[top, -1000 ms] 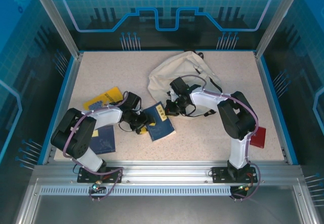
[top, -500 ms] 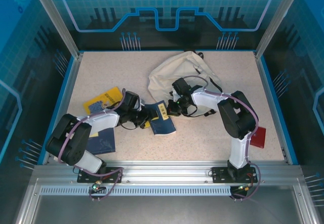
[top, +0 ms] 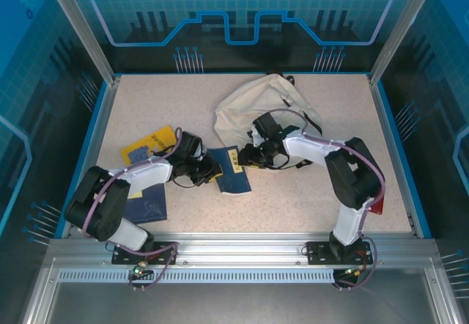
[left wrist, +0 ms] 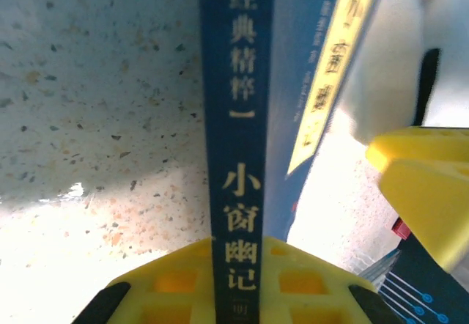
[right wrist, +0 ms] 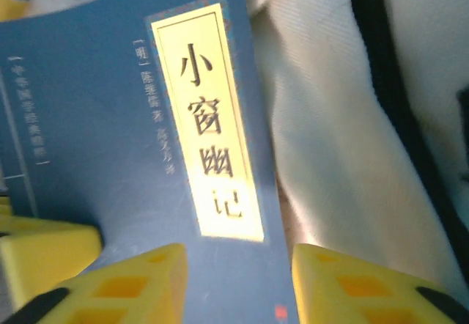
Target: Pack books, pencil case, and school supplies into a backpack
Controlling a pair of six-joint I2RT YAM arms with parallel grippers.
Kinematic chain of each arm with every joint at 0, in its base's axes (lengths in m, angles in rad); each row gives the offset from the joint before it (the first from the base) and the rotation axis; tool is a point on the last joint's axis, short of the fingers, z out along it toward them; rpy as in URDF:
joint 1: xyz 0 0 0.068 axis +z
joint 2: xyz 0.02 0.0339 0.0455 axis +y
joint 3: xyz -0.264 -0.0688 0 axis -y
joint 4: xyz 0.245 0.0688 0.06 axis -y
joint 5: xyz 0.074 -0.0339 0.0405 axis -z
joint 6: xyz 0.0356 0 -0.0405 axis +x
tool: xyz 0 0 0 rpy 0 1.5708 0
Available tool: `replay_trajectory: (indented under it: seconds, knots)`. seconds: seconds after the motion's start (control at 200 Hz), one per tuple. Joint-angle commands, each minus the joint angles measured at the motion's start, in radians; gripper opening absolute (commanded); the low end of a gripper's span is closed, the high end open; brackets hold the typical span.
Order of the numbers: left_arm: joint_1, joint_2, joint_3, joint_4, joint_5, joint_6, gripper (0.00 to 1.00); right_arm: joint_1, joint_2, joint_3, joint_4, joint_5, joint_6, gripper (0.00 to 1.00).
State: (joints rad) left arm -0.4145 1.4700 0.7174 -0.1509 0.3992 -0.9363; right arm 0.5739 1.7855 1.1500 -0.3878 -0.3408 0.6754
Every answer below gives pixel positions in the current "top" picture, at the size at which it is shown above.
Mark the aluminium corner post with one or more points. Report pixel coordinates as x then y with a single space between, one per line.
400 31
86 31

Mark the cream canvas backpack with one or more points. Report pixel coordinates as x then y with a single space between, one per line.
256 96

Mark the aluminium front rail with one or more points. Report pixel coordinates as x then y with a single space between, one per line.
238 247

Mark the large dark blue book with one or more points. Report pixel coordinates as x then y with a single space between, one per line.
150 206

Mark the aluminium side rail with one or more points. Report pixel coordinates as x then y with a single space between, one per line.
91 155
395 155

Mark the blue book with yellow label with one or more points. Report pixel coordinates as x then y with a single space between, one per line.
234 177

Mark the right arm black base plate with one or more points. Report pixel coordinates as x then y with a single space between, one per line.
315 252

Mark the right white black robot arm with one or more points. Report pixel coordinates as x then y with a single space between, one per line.
311 146

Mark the grey metal outer frame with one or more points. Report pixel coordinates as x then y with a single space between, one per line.
234 302

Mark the red book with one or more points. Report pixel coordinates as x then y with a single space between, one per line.
379 206

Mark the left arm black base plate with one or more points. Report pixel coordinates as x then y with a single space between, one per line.
121 256

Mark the yellow book with blue pattern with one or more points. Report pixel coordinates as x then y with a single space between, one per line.
157 139

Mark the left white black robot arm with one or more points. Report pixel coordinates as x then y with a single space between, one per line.
146 173

